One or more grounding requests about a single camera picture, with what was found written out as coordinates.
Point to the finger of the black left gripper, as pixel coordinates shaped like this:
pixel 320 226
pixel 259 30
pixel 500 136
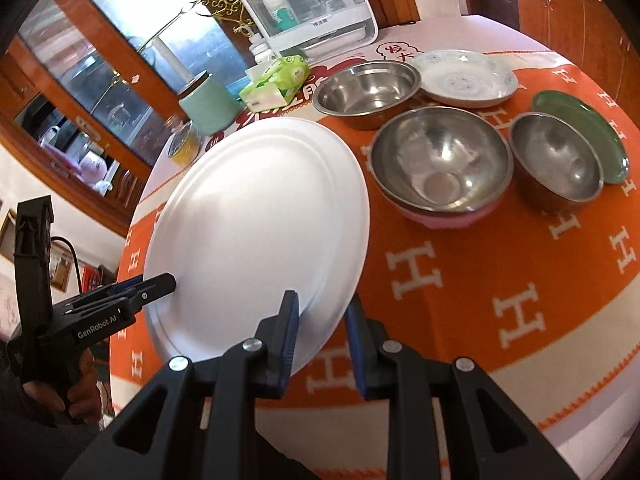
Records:
pixel 139 291

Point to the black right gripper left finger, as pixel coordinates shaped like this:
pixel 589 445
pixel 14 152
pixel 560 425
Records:
pixel 196 420

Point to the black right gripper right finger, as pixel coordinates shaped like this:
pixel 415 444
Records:
pixel 445 418

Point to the large white plate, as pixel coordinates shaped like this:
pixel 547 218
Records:
pixel 278 206

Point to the small steel bowl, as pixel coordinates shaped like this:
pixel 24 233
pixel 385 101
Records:
pixel 555 168

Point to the large steel bowl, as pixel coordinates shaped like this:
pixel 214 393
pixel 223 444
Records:
pixel 441 161

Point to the wide steel basin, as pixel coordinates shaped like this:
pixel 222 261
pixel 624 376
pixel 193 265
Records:
pixel 367 95

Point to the green plate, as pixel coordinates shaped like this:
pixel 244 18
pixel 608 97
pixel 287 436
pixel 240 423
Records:
pixel 592 126

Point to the white blue floral plate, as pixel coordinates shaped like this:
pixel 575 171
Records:
pixel 465 78

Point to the person's left hand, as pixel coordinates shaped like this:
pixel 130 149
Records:
pixel 82 401

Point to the yellow glass jar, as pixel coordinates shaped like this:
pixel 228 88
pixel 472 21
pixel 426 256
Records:
pixel 184 144

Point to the mint green canister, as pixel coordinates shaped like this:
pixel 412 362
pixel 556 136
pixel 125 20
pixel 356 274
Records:
pixel 209 104

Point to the wooden glass door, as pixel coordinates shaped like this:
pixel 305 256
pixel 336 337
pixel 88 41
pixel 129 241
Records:
pixel 87 87

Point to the pink bowl under steel bowl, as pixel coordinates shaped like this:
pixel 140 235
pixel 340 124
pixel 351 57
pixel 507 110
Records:
pixel 446 221

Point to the green tissue pack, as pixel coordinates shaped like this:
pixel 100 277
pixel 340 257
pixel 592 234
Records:
pixel 273 84

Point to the white sterilizer cabinet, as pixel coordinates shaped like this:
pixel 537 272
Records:
pixel 314 29

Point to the wooden wardrobe cabinets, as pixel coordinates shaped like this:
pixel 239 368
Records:
pixel 587 33

